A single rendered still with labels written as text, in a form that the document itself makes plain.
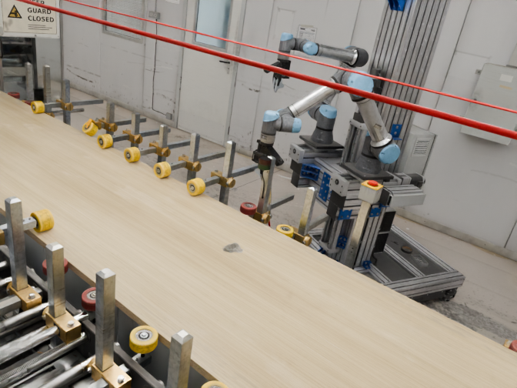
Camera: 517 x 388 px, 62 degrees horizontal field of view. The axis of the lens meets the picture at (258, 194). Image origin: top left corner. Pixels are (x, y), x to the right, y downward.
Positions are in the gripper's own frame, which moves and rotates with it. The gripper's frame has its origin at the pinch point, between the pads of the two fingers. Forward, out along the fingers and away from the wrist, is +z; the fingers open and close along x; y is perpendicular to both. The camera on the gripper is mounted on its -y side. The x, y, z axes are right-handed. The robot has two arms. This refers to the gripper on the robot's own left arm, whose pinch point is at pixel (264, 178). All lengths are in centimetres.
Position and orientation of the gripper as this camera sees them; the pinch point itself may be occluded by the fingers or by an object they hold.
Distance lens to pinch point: 224.4
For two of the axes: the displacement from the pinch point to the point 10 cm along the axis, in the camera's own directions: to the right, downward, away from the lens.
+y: -7.7, -3.7, 5.2
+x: -6.2, 2.3, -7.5
